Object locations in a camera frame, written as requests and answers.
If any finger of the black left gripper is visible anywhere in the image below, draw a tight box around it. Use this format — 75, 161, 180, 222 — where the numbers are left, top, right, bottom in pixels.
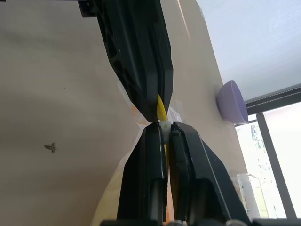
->
141, 0, 175, 113
93, 0, 158, 123

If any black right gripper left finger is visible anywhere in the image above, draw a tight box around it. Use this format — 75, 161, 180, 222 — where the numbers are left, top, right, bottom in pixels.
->
116, 122, 170, 223

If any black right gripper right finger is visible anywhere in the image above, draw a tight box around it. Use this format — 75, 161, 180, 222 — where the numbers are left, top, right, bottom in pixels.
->
168, 121, 251, 224

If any clear yellow-zip plastic bag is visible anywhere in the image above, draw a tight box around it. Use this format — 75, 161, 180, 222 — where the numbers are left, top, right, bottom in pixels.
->
90, 84, 187, 226

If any clear plastic container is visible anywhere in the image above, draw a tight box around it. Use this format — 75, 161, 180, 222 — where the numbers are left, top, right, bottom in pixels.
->
231, 172, 269, 219

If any purple bowl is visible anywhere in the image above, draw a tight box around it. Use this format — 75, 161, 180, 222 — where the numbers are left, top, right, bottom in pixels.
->
216, 80, 250, 125

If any black window frame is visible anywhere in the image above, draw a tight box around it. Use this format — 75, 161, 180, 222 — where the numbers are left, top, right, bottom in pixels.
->
244, 85, 301, 219

